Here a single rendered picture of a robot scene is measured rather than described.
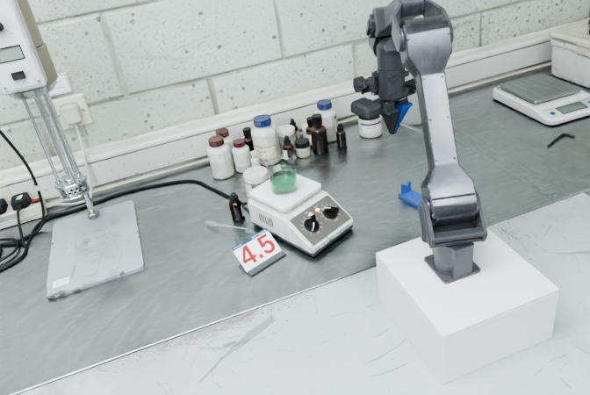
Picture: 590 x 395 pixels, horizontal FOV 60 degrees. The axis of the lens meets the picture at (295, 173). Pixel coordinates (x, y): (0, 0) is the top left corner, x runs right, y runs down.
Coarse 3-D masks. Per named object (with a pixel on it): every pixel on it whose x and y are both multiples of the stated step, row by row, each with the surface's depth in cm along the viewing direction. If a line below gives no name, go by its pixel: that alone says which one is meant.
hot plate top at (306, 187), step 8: (264, 184) 115; (304, 184) 113; (312, 184) 113; (320, 184) 112; (256, 192) 113; (264, 192) 112; (296, 192) 111; (304, 192) 110; (312, 192) 110; (264, 200) 110; (272, 200) 109; (280, 200) 109; (288, 200) 108; (296, 200) 108; (280, 208) 106; (288, 208) 106
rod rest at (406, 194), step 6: (402, 186) 117; (408, 186) 119; (402, 192) 118; (408, 192) 119; (414, 192) 119; (402, 198) 118; (408, 198) 117; (414, 198) 116; (420, 198) 116; (414, 204) 115
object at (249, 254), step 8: (256, 240) 107; (264, 240) 108; (272, 240) 108; (240, 248) 105; (248, 248) 106; (256, 248) 106; (264, 248) 107; (272, 248) 107; (240, 256) 104; (248, 256) 105; (256, 256) 105; (264, 256) 106; (248, 264) 104
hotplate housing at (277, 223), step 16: (320, 192) 113; (256, 208) 112; (272, 208) 110; (304, 208) 109; (256, 224) 116; (272, 224) 110; (288, 224) 106; (352, 224) 110; (288, 240) 108; (304, 240) 104
